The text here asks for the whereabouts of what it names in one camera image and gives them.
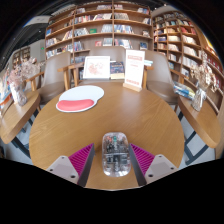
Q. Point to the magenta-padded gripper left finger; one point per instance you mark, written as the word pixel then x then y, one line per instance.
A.
pixel 81 160

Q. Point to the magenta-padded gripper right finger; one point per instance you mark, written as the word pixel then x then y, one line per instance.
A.
pixel 143 159

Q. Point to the transparent computer mouse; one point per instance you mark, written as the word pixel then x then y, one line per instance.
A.
pixel 116 155

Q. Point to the white mouse pad red rest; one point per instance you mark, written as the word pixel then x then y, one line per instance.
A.
pixel 80 98

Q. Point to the round wooden side table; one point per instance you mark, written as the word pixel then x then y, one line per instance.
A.
pixel 201 121
pixel 16 116

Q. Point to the blue magazine stack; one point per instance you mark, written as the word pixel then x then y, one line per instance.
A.
pixel 183 90

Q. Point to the glass vase dried pale flowers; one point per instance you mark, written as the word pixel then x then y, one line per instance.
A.
pixel 199 100

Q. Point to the beige upholstered wooden armchair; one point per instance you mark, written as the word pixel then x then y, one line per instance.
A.
pixel 55 75
pixel 160 78
pixel 106 51

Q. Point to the white orange sign wooden base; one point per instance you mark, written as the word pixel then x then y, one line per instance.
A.
pixel 134 68

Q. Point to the dark cover book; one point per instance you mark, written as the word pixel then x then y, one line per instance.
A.
pixel 117 69

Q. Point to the white framed picture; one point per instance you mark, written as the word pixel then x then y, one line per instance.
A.
pixel 96 67

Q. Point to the small white table card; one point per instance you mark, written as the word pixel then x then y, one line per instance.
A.
pixel 13 92

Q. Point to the light blue book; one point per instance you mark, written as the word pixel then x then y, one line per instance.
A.
pixel 148 62

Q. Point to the orange display shelf with books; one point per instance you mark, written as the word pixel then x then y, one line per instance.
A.
pixel 4 95

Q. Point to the small distant bookshelf unit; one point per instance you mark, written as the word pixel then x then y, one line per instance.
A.
pixel 21 57

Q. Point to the tall wooden bookshelf unit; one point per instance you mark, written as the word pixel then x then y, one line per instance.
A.
pixel 186 43

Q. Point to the wide wooden bookshelf unit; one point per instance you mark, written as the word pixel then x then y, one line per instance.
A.
pixel 100 26

